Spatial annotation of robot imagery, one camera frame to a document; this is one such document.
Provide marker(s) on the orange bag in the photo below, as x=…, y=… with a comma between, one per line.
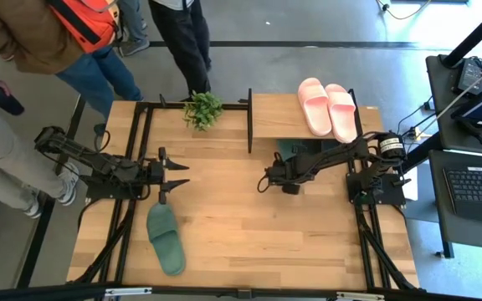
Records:
x=82, y=21

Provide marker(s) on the black metal pole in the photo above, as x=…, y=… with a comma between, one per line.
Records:
x=475, y=35

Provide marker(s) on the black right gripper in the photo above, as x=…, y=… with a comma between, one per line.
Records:
x=291, y=171

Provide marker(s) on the black metal rig frame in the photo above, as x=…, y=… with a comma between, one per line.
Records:
x=170, y=106

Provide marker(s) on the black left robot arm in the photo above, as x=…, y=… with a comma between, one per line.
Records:
x=98, y=163

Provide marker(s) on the black rubber slide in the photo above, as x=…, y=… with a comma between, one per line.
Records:
x=328, y=145

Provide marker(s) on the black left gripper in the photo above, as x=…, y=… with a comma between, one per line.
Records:
x=155, y=172

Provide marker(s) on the small green potted plant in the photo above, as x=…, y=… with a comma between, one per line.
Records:
x=203, y=110

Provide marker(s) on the black computer desk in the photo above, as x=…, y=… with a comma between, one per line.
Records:
x=467, y=234

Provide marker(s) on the white paper sheet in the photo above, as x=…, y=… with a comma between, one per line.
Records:
x=411, y=190

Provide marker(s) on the black power adapter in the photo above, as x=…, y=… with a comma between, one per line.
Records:
x=471, y=75

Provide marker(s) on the thin white rod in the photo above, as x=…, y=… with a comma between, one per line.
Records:
x=460, y=100

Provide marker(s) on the black handheld object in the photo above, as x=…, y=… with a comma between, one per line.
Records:
x=8, y=103

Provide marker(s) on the black keyboard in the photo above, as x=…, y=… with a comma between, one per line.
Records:
x=479, y=188

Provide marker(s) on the green rubber slide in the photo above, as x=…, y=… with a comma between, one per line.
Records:
x=166, y=242
x=285, y=146

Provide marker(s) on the wooden shelf with black legs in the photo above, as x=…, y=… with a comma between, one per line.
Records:
x=274, y=119

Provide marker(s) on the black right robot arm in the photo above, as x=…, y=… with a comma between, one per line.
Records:
x=341, y=152

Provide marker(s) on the pink rubber slide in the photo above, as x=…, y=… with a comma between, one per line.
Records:
x=314, y=106
x=342, y=115

